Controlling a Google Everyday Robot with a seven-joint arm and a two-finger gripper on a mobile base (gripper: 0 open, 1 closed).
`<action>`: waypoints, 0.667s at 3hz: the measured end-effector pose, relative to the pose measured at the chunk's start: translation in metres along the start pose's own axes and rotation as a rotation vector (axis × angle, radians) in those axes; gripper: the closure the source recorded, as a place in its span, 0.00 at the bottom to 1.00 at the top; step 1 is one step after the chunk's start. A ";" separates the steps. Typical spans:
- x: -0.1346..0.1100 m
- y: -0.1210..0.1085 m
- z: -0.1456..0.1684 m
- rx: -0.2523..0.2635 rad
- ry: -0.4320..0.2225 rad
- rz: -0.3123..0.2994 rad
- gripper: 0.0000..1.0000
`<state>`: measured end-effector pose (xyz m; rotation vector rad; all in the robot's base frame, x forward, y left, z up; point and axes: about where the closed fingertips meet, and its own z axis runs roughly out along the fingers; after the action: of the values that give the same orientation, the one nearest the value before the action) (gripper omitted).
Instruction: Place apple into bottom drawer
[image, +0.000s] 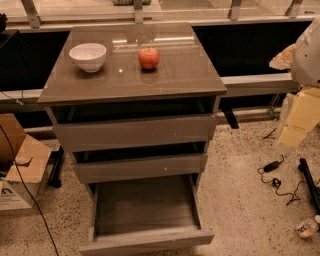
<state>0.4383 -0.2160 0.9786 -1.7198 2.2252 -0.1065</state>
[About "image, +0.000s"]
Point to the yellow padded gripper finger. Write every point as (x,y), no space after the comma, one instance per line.
(300,113)
(283,59)

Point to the red apple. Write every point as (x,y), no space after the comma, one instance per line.
(148,58)

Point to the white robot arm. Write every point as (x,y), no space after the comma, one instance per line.
(305,64)

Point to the grey drawer cabinet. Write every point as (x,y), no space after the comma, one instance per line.
(184,83)

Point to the grey open bottom drawer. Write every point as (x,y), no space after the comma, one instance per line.
(145,215)

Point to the grey middle drawer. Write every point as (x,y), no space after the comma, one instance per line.
(149,167)

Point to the grey top drawer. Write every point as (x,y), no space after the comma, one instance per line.
(134,133)

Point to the black bar on floor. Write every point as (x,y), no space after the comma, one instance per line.
(313,189)

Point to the plastic bottle on floor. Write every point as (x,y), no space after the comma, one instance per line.
(308,227)

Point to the white ceramic bowl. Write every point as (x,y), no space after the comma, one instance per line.
(89,57)

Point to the black table leg foot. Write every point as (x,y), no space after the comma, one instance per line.
(56,160)

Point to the brown cardboard box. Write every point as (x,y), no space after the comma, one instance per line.
(23,161)

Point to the black power adapter with cable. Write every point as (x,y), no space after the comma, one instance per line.
(276,182)

